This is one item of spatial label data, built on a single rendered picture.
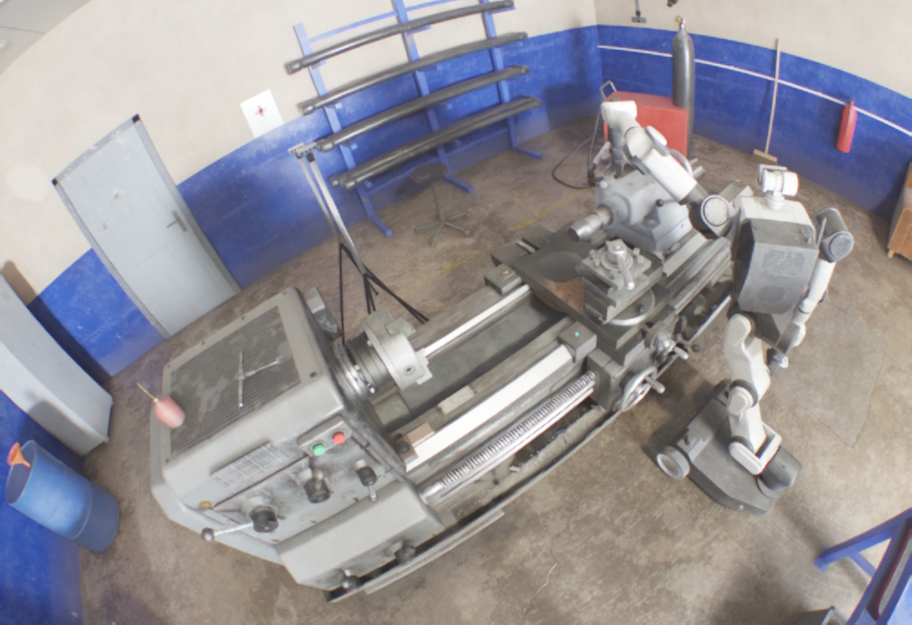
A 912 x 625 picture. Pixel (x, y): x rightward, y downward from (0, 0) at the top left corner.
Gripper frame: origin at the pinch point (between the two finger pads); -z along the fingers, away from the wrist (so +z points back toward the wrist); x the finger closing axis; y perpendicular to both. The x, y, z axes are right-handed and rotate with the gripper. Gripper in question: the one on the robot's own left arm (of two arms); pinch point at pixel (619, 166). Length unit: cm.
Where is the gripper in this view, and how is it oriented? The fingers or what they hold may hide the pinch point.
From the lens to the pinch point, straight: 156.1
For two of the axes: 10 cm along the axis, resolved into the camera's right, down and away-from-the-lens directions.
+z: -2.3, -7.3, -6.5
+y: -8.6, -1.6, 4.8
